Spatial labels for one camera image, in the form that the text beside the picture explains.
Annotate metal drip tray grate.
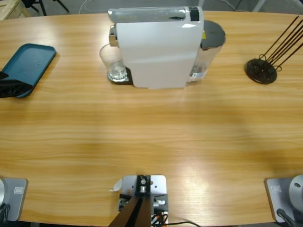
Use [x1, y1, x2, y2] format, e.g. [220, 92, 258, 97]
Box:
[107, 67, 132, 84]

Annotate black mount block cable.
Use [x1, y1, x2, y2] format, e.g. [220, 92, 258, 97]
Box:
[165, 220, 201, 227]

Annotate black capsule holder with rods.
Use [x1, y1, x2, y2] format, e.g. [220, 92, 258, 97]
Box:
[245, 15, 303, 85]

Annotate black base cable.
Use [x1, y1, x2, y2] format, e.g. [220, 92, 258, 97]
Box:
[0, 203, 10, 223]
[276, 208, 296, 227]

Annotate clear water tank grey lid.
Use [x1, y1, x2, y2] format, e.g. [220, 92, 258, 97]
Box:
[187, 20, 227, 83]

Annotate dark camera post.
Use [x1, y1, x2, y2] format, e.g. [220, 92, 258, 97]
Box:
[108, 174, 152, 227]

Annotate white peeling sticker tab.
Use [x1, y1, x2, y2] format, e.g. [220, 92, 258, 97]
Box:
[108, 178, 123, 192]

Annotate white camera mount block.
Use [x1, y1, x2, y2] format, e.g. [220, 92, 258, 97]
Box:
[115, 174, 170, 227]

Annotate orange black wire bundle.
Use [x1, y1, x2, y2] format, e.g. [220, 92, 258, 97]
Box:
[151, 211, 169, 227]

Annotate white floor cable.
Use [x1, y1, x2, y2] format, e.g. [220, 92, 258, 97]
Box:
[79, 0, 112, 13]

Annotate clear glass cup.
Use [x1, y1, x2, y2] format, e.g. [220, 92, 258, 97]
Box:
[99, 44, 127, 82]

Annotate white capsule coffee machine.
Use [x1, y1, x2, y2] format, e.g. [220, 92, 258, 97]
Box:
[107, 6, 205, 90]

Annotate teal plastic tray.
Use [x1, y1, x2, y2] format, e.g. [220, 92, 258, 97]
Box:
[0, 44, 57, 99]

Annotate arm grey base plate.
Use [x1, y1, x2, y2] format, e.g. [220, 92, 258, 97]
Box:
[0, 177, 28, 222]
[264, 174, 303, 223]

